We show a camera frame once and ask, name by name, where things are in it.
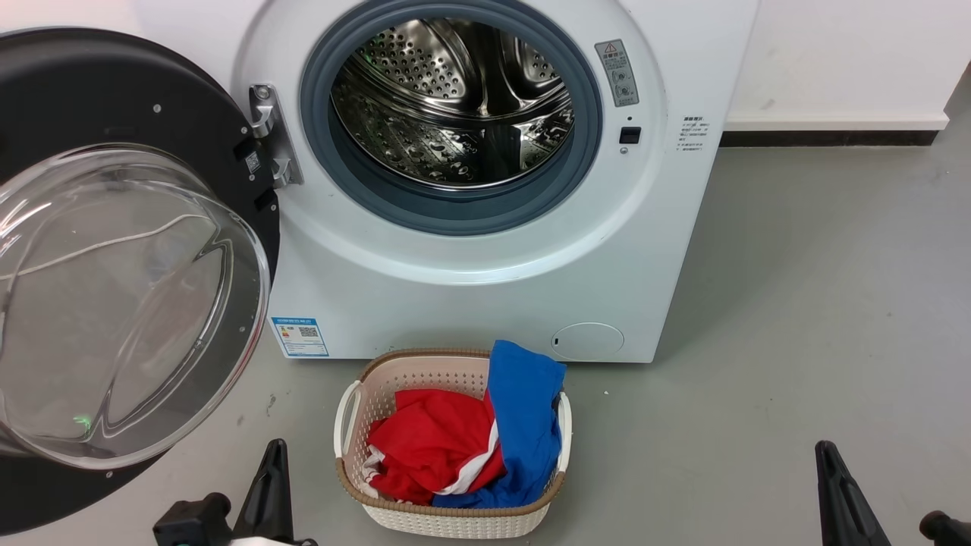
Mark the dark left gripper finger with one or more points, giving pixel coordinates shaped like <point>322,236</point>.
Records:
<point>281,508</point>
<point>258,508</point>

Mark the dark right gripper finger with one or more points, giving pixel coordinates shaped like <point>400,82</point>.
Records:
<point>831,508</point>
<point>857,523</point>

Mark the black round glass washer door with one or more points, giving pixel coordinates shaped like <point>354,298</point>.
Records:
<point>76,91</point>

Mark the white front-load washing machine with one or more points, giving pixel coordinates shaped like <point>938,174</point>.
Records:
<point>455,318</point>

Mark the metal door hinge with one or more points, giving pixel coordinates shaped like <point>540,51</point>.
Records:
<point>282,144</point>

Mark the red garment with white trim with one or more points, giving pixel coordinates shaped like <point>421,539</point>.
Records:
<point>432,440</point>

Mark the blue energy label sticker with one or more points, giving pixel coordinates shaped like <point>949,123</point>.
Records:
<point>300,337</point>

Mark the cream perforated laundry basket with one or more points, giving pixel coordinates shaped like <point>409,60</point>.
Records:
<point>455,523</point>

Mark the blue garment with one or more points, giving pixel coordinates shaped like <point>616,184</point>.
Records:
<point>527,409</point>

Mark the round white filter cover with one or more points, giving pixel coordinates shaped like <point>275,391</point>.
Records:
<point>588,341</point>

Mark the small printed text label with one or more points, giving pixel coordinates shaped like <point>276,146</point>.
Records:
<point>693,133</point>

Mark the grey warning sticker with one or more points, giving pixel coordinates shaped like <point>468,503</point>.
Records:
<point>616,72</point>

